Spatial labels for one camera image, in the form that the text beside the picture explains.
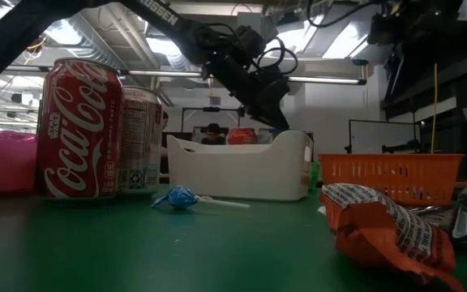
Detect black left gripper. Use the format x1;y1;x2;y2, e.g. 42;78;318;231
207;50;291;131

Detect green plastic basket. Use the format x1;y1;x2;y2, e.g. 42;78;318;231
308;161;322;191

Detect blue lollipop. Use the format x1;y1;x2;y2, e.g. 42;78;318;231
151;184;251;211

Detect silver can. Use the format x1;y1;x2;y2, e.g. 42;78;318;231
118;85;165;195

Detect red Coca-Cola can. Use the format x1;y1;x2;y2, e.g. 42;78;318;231
225;127;259;146
36;57;124;200

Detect white plastic bin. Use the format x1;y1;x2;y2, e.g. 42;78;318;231
165;129;315;203

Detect person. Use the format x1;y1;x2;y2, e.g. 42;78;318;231
199;122;227;146

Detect long ceiling light fixture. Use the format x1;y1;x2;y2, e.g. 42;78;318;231
4;64;367;86

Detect whiteboard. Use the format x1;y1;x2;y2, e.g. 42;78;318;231
347;118;422;154

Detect orange plastic basket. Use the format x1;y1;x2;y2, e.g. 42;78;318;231
317;152;465;207

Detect green table mat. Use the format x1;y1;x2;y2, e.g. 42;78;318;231
0;182;467;292

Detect brown Hershey's chocolate bar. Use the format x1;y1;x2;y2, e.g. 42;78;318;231
407;204;467;241

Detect red plastic bin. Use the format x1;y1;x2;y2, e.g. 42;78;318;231
0;128;40;198

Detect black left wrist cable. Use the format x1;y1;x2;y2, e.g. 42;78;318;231
192;22;299;80

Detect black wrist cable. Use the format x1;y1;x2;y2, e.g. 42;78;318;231
306;0;380;29
192;22;299;80

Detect black stand frame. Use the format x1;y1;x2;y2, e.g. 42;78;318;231
181;106;246;134

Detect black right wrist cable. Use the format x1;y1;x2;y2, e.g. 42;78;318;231
306;0;380;29

